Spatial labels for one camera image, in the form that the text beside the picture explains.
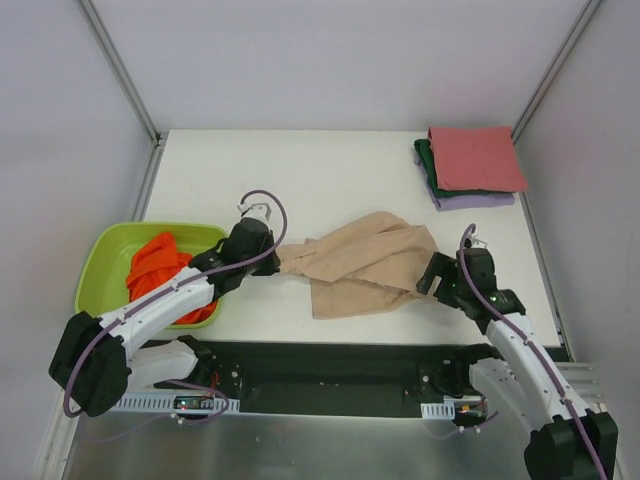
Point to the right white cable duct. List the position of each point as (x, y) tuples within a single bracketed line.
[(438, 411)]

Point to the left white cable duct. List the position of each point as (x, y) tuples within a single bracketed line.
[(157, 403)]

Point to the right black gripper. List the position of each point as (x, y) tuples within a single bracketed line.
[(437, 275)]

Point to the folded red t shirt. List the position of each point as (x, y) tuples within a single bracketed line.
[(476, 159)]

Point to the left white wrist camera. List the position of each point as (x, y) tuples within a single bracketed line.
[(260, 211)]

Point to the orange t shirt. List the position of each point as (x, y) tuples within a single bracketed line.
[(154, 264)]

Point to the folded dark green t shirt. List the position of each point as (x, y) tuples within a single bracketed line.
[(425, 155)]

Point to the green plastic basin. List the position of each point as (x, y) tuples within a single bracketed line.
[(102, 285)]

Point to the folded lavender t shirt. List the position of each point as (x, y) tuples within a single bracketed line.
[(459, 201)]

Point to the left aluminium frame post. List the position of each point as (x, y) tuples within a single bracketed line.
[(110, 52)]

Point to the beige t shirt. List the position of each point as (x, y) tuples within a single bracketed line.
[(368, 266)]

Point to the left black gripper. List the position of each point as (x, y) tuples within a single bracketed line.
[(270, 257)]

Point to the aluminium frame post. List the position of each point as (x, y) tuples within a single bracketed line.
[(110, 52), (576, 32)]

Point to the right aluminium frame post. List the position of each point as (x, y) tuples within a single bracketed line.
[(576, 32)]

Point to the white cable duct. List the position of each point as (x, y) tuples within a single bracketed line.
[(157, 403), (438, 411)]

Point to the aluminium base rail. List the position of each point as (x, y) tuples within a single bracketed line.
[(583, 379)]

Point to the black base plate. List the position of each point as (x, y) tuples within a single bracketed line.
[(388, 381)]

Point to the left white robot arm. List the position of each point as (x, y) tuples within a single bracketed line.
[(99, 358)]

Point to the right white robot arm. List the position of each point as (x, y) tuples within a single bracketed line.
[(564, 438)]

